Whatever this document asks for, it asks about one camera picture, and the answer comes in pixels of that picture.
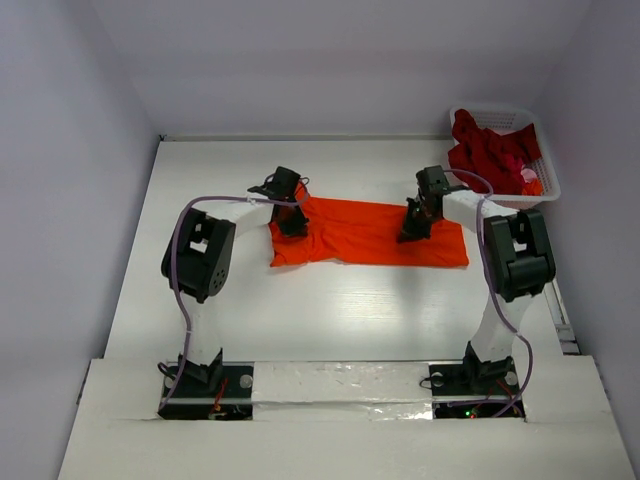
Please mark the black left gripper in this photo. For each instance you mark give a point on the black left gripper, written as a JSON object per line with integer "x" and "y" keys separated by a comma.
{"x": 296, "y": 228}

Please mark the dark red t-shirt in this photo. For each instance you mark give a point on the dark red t-shirt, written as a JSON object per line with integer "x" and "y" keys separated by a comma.
{"x": 486, "y": 153}

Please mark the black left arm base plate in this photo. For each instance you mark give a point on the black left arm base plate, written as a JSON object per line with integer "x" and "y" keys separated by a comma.
{"x": 218, "y": 391}

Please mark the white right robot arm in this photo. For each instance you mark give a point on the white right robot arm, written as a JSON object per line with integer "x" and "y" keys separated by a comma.
{"x": 517, "y": 260}

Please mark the orange t-shirt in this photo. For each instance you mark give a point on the orange t-shirt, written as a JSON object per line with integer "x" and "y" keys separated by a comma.
{"x": 365, "y": 233}

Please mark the orange garment in basket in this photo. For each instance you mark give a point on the orange garment in basket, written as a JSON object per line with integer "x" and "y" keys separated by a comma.
{"x": 533, "y": 188}

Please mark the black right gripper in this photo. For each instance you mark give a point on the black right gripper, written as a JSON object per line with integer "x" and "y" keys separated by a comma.
{"x": 417, "y": 220}

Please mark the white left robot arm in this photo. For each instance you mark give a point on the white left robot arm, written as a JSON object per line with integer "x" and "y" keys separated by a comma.
{"x": 197, "y": 260}

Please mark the white plastic laundry basket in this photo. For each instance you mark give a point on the white plastic laundry basket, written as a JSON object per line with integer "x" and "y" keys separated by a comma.
{"x": 504, "y": 120}

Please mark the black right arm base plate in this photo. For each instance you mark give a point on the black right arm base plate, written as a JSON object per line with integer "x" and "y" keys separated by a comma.
{"x": 475, "y": 395}

